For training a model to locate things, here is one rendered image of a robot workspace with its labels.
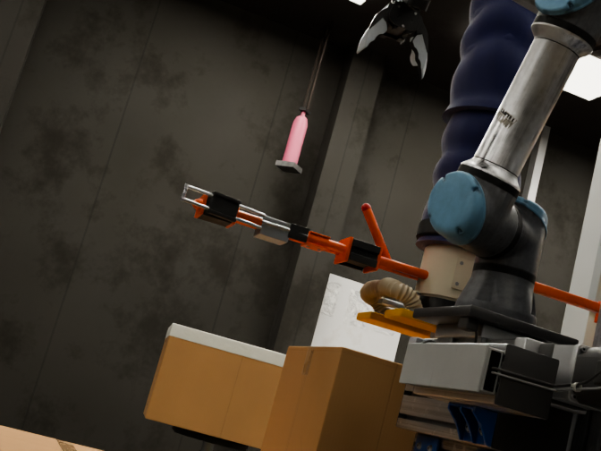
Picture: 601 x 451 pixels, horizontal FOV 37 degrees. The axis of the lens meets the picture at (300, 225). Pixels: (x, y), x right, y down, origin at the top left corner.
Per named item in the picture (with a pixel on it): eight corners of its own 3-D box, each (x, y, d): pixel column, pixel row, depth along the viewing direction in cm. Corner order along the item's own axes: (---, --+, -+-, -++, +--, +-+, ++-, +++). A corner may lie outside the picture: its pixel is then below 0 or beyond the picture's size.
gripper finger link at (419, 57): (423, 80, 196) (409, 40, 196) (435, 73, 190) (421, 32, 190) (410, 84, 195) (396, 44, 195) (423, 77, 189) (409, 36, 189)
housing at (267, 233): (280, 245, 211) (285, 227, 212) (288, 242, 205) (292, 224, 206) (252, 236, 210) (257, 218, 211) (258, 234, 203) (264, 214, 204)
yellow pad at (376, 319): (474, 355, 234) (478, 336, 235) (493, 356, 224) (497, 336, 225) (355, 319, 226) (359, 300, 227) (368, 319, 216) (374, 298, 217)
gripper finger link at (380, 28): (350, 60, 191) (381, 38, 194) (360, 52, 185) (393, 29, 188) (341, 48, 190) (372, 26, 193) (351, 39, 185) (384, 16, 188)
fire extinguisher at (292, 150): (296, 176, 744) (312, 117, 755) (305, 171, 722) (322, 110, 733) (270, 167, 738) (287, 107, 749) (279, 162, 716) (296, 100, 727)
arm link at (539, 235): (549, 284, 168) (563, 215, 171) (511, 261, 159) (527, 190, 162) (495, 278, 177) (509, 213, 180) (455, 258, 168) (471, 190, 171)
